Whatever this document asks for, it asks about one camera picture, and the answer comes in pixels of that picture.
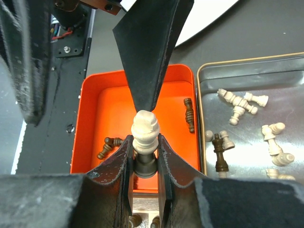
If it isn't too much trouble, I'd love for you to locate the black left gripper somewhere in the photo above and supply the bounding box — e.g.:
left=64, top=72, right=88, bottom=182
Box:
left=0, top=0, right=53, bottom=125

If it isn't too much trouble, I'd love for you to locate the dark queen in orange tin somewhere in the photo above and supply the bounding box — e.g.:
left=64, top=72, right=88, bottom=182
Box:
left=184, top=98, right=195, bottom=133

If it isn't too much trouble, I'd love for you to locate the white rook in tin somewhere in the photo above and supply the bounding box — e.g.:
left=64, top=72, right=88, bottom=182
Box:
left=244, top=92, right=269, bottom=107

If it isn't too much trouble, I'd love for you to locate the dark king in beige tin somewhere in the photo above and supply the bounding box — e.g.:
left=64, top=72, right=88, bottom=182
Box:
left=212, top=133, right=229, bottom=172

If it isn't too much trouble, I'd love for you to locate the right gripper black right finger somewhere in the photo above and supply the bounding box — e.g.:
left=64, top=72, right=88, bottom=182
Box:
left=157, top=135, right=304, bottom=228

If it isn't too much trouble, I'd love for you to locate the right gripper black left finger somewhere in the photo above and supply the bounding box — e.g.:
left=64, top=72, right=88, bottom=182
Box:
left=0, top=136, right=133, bottom=228

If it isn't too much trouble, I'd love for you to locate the orange tin box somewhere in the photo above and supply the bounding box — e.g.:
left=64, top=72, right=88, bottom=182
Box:
left=69, top=64, right=202, bottom=193

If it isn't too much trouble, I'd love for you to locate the white king in tin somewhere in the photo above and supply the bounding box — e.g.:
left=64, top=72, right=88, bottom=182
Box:
left=217, top=88, right=258, bottom=114

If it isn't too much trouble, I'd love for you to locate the white knight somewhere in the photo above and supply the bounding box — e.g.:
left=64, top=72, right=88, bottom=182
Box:
left=131, top=110, right=160, bottom=179

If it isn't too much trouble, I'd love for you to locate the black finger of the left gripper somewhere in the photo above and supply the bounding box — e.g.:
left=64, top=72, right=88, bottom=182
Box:
left=113, top=0, right=194, bottom=112

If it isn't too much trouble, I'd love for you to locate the dark pawn placed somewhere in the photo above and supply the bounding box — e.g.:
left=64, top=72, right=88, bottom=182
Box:
left=128, top=214, right=143, bottom=228
left=150, top=216, right=160, bottom=228

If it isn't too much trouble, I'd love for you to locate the white paper sheet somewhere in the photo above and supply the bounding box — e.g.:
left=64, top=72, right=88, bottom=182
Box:
left=113, top=0, right=236, bottom=49

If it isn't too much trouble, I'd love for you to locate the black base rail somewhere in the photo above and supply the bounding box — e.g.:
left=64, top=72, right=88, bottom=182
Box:
left=11, top=9, right=95, bottom=174

